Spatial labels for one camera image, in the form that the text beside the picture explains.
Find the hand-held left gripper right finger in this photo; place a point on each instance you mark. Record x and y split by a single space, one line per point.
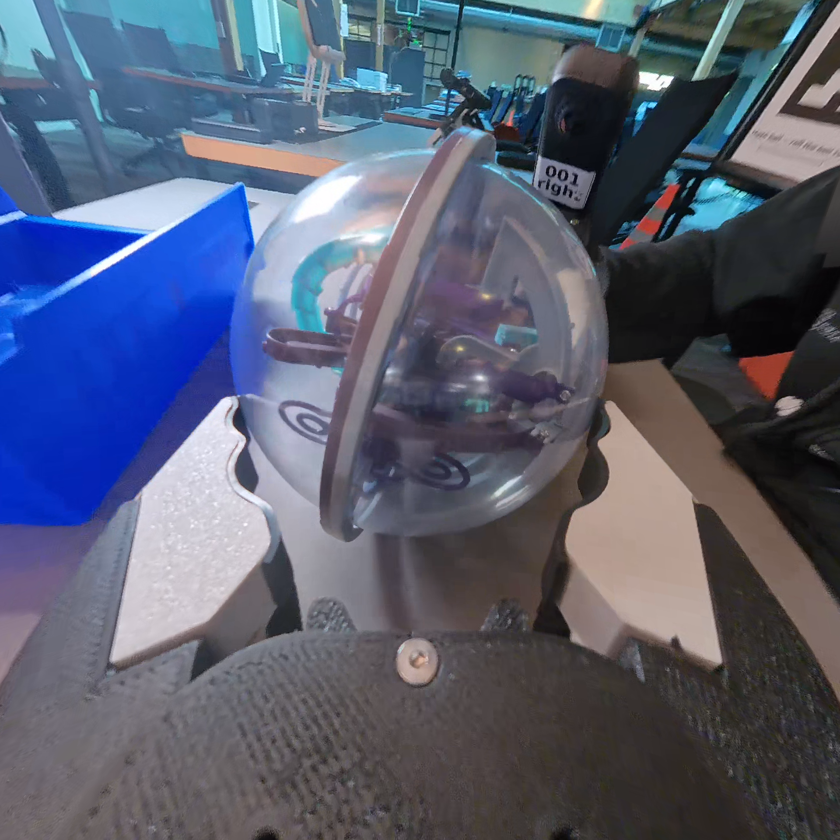
643 558

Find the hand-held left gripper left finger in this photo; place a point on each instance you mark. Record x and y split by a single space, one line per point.
190 558

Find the clear maze ball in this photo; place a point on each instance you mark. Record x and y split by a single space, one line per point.
407 341

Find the person's right forearm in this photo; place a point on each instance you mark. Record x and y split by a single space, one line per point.
709 282

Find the person's black clothing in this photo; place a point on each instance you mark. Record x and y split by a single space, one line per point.
794 460

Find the blue plastic tray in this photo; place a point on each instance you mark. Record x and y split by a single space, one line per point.
105 355

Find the black fabric panel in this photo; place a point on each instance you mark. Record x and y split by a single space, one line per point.
670 158

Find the wooden edged desk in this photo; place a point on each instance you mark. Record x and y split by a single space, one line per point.
302 147

